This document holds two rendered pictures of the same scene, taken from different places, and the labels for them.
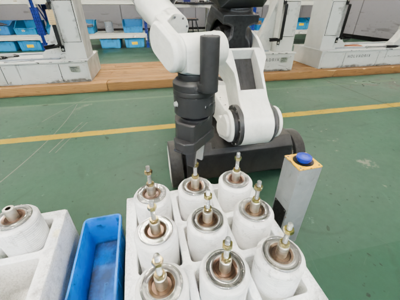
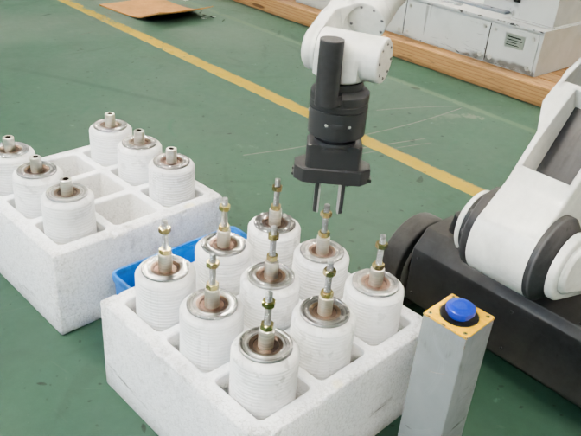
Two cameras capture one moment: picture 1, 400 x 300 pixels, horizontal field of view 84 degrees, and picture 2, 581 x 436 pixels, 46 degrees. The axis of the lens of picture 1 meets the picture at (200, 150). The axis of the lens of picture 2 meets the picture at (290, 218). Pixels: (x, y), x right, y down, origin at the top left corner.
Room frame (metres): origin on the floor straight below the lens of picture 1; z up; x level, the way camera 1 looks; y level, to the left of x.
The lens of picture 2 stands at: (-0.10, -0.78, 0.86)
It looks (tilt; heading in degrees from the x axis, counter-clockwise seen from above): 30 degrees down; 58
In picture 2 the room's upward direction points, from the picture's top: 5 degrees clockwise
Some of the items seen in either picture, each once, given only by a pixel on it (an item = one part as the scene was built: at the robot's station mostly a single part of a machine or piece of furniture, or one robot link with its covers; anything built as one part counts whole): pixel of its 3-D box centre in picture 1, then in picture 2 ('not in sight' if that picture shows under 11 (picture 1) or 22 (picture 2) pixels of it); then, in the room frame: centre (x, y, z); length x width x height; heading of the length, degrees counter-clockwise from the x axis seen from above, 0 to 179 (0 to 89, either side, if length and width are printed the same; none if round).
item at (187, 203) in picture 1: (195, 209); (316, 294); (0.46, 0.01, 0.16); 0.10 x 0.10 x 0.18
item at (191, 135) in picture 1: (193, 118); (335, 141); (0.46, 0.01, 0.45); 0.13 x 0.10 x 0.12; 148
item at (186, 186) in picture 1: (195, 186); (322, 251); (0.46, 0.01, 0.25); 0.08 x 0.08 x 0.01
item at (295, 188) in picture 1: (290, 202); (437, 400); (0.49, -0.28, 0.16); 0.07 x 0.07 x 0.31; 15
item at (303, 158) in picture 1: (303, 159); (460, 311); (0.49, -0.28, 0.32); 0.04 x 0.04 x 0.02
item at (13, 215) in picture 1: (11, 213); (171, 156); (0.35, 0.43, 0.26); 0.02 x 0.02 x 0.03
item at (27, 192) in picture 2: not in sight; (41, 210); (0.09, 0.49, 0.16); 0.10 x 0.10 x 0.18
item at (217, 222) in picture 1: (207, 219); (271, 275); (0.35, -0.02, 0.25); 0.08 x 0.08 x 0.01
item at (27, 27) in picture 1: (30, 27); not in sight; (4.63, 3.09, 0.36); 0.50 x 0.38 x 0.21; 11
